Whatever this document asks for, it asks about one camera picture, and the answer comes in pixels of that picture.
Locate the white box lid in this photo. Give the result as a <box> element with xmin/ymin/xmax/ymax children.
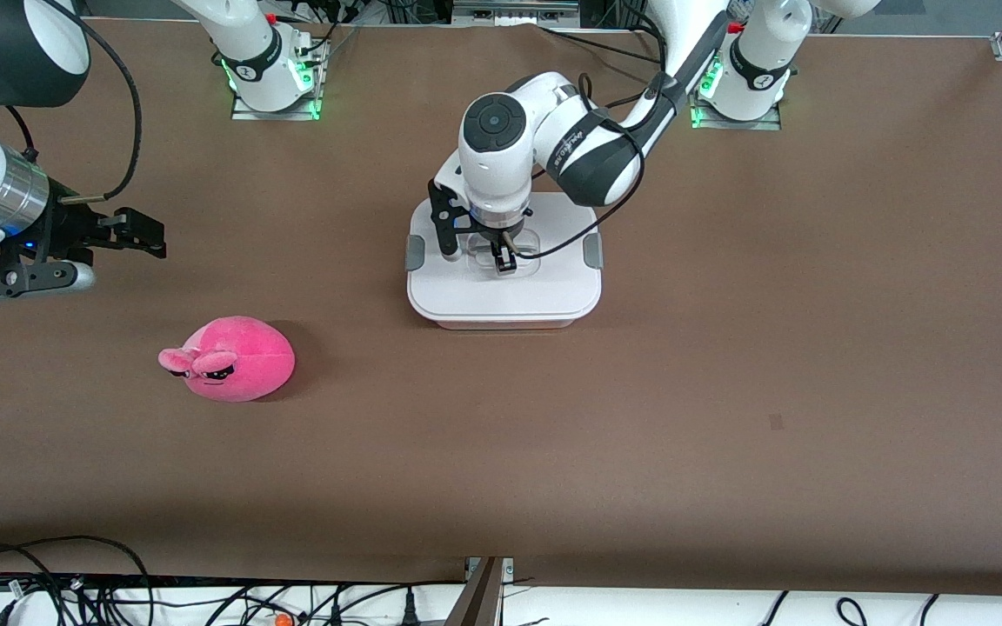
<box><xmin>405</xmin><ymin>191</ymin><xmax>604</xmax><ymax>330</ymax></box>

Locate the pink plush toy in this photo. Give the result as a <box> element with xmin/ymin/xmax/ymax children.
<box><xmin>158</xmin><ymin>316</ymin><xmax>297</xmax><ymax>403</ymax></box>

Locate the pink plastic box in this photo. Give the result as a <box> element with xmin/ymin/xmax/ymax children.
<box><xmin>433</xmin><ymin>316</ymin><xmax>578</xmax><ymax>332</ymax></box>

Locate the white ledge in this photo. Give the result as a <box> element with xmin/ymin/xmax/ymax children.
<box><xmin>0</xmin><ymin>581</ymin><xmax>1002</xmax><ymax>626</ymax></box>

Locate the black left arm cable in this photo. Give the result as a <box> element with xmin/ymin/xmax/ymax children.
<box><xmin>508</xmin><ymin>74</ymin><xmax>724</xmax><ymax>262</ymax></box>

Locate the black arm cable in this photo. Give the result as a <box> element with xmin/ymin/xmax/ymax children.
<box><xmin>508</xmin><ymin>74</ymin><xmax>724</xmax><ymax>262</ymax></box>
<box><xmin>57</xmin><ymin>0</ymin><xmax>144</xmax><ymax>206</ymax></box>

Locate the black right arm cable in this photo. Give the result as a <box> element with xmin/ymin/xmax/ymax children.
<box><xmin>57</xmin><ymin>0</ymin><xmax>144</xmax><ymax>206</ymax></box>

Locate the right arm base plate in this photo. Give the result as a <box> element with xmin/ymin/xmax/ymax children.
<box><xmin>231</xmin><ymin>39</ymin><xmax>328</xmax><ymax>121</ymax></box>

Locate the black cable on table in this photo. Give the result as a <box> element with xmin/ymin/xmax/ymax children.
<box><xmin>540</xmin><ymin>26</ymin><xmax>669</xmax><ymax>67</ymax></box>

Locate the black looped cable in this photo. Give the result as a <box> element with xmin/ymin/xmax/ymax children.
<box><xmin>0</xmin><ymin>536</ymin><xmax>154</xmax><ymax>626</ymax></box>

